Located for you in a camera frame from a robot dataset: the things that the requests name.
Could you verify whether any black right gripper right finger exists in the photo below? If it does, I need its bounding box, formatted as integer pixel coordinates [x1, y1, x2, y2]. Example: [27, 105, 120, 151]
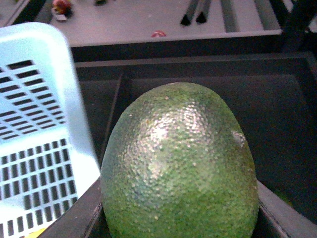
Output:
[252, 182, 317, 238]

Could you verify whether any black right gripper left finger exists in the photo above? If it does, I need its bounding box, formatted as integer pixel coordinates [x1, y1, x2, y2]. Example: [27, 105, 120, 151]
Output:
[39, 179, 109, 238]

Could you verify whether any yellow mango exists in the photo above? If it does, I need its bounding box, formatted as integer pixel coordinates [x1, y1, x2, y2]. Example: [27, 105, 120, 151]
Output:
[24, 228, 47, 238]

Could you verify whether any light blue plastic basket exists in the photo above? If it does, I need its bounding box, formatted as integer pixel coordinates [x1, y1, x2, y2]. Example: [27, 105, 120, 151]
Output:
[0, 22, 100, 238]

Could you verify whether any green avocado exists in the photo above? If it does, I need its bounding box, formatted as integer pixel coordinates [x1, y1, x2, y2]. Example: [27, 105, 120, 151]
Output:
[101, 82, 259, 238]

